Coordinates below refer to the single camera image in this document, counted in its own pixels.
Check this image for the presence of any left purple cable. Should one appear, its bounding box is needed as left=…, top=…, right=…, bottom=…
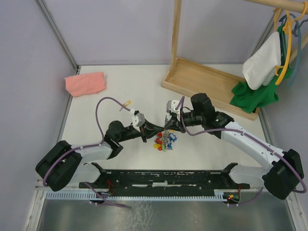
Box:
left=42, top=97, right=135, bottom=208

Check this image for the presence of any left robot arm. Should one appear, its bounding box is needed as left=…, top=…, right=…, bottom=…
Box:
left=35, top=120, right=164, bottom=192

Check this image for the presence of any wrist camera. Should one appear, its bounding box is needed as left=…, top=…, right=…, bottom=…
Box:
left=132, top=110, right=145, bottom=128
left=166, top=100, right=181, bottom=120

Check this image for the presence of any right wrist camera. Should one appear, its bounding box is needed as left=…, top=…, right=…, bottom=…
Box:
left=166, top=100, right=181, bottom=120

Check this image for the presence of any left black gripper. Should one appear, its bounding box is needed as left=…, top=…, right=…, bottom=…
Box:
left=117, top=118, right=164, bottom=142

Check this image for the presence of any white towel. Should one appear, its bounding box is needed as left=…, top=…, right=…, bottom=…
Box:
left=243, top=31, right=281, bottom=90

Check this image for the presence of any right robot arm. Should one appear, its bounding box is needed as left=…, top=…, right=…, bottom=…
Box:
left=165, top=93, right=308, bottom=200

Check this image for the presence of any green garment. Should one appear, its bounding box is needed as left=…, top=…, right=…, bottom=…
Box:
left=230, top=25, right=294, bottom=114

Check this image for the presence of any yellow hanger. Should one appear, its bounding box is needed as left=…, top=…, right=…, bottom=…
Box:
left=275, top=10, right=293, bottom=86

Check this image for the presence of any white cable duct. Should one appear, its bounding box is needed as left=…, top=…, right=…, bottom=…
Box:
left=45, top=189, right=241, bottom=202

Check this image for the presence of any wooden clothes rack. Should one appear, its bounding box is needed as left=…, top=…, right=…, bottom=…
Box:
left=161, top=0, right=308, bottom=120

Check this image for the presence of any key with yellow tag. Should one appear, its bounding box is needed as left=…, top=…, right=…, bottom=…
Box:
left=119, top=101, right=131, bottom=112

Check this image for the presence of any metal key organizer with keys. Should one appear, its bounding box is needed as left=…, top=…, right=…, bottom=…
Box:
left=153, top=130, right=177, bottom=151

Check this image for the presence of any pink folded cloth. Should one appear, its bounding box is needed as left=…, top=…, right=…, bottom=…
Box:
left=65, top=72, right=106, bottom=97

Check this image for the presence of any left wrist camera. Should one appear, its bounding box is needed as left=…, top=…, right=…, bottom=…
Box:
left=132, top=110, right=145, bottom=128

